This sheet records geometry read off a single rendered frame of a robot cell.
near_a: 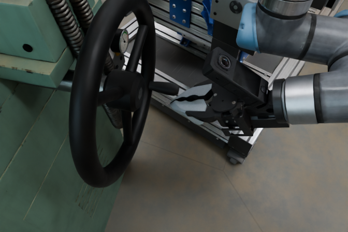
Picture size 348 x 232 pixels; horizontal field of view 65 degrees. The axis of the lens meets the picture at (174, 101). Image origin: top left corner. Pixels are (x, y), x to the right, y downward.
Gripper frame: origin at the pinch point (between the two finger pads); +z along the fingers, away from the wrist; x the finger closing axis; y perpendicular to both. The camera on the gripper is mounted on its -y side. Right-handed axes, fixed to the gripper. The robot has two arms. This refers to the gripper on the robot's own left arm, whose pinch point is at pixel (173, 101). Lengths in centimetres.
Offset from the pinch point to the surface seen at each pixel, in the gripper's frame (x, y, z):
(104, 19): -7.8, -23.9, -7.1
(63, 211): -21.5, 12.7, 32.3
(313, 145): 41, 90, -13
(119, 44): 15.3, -5.2, 18.2
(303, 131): 48, 88, -9
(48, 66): -9.6, -21.1, 5.0
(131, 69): -3.7, -12.9, -0.6
